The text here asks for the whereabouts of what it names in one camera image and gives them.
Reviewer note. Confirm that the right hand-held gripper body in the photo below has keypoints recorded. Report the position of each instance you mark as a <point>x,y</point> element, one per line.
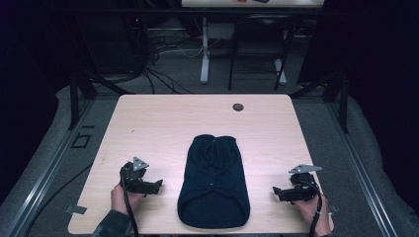
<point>304,186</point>

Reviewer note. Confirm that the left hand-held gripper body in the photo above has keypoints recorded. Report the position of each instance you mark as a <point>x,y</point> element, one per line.
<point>131,176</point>

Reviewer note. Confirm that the person's left hand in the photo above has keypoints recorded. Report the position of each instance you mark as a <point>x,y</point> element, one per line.
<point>119,200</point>

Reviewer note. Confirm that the dark blue garment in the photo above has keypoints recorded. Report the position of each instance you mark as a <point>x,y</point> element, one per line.
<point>213,184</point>

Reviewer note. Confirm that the short black tape strip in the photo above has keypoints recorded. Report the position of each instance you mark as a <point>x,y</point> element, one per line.
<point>87,126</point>

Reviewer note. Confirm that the black metal stand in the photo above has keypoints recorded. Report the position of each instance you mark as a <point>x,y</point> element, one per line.
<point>74,98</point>
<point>343,102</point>

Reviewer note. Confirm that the white desk with white legs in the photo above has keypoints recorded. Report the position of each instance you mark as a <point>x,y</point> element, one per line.
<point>205,49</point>

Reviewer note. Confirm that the black metal chair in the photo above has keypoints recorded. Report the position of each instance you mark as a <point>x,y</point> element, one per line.
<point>263,29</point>

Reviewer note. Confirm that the grey metal table bracket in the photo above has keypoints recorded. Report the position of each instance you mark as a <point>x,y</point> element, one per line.
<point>333,209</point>
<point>76,209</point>

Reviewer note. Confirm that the aluminium floor rail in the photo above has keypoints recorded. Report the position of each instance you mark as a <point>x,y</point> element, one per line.
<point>49,168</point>
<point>362,171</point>

